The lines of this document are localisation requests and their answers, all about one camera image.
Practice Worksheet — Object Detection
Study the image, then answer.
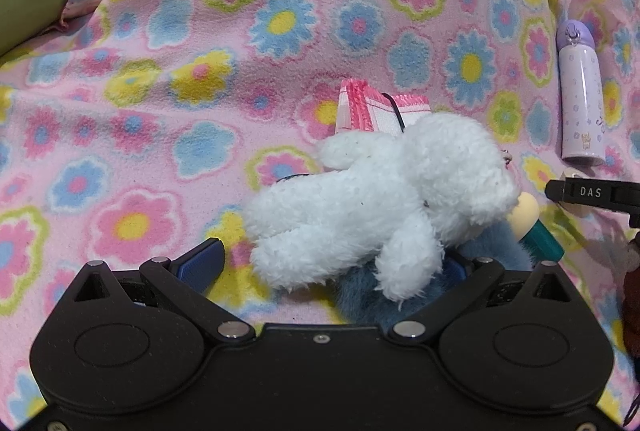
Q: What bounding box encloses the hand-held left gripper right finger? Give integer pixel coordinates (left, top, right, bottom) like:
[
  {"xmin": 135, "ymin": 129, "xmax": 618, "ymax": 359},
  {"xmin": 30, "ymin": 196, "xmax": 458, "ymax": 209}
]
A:
[{"xmin": 387, "ymin": 256, "xmax": 573, "ymax": 344}]

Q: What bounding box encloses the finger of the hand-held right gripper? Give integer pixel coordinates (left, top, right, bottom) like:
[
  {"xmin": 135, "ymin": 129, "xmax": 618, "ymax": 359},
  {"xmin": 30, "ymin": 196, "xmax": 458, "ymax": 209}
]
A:
[{"xmin": 545, "ymin": 177, "xmax": 640, "ymax": 229}]

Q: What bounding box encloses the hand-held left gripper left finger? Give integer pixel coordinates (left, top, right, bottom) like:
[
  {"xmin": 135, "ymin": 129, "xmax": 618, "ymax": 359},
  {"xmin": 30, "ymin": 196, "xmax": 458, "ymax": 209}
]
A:
[{"xmin": 70, "ymin": 238, "xmax": 256, "ymax": 342}]

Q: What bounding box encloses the blue-grey furry plush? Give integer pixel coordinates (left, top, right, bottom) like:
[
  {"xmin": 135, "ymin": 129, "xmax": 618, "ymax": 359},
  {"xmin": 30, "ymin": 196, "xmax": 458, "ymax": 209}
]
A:
[{"xmin": 329, "ymin": 218, "xmax": 534, "ymax": 328}]

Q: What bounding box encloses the white plush toy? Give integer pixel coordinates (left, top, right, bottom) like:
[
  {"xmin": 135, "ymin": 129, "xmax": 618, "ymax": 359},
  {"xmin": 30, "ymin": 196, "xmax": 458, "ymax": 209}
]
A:
[{"xmin": 242, "ymin": 111, "xmax": 519, "ymax": 303}]

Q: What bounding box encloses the pink-edged white cloth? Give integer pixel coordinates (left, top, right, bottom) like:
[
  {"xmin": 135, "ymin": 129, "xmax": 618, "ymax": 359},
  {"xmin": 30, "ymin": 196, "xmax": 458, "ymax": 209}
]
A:
[{"xmin": 333, "ymin": 78, "xmax": 431, "ymax": 138}]

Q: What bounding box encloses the cream and teal soft toy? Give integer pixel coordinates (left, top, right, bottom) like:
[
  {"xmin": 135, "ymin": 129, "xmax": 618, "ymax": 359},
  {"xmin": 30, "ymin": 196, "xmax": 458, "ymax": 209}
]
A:
[{"xmin": 512, "ymin": 191, "xmax": 566, "ymax": 265}]

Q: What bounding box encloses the purple insulated bottle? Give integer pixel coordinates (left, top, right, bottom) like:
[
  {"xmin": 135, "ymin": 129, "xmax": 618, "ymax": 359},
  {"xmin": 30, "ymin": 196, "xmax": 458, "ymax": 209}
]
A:
[{"xmin": 555, "ymin": 18, "xmax": 607, "ymax": 164}]

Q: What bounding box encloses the pink floral fleece blanket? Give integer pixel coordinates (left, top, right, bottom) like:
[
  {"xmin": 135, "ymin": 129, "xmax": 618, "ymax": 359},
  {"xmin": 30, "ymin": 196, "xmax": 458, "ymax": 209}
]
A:
[{"xmin": 0, "ymin": 0, "xmax": 640, "ymax": 427}]

